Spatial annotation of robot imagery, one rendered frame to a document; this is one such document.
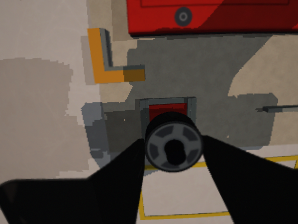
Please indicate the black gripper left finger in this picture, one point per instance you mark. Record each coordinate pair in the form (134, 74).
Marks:
(109, 196)

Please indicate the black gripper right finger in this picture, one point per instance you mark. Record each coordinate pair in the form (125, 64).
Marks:
(255, 190)

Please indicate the black wheel with grey hub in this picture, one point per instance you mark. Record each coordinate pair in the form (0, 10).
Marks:
(166, 127)

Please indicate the yellow rectangular outline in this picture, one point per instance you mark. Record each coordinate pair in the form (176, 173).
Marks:
(201, 215)

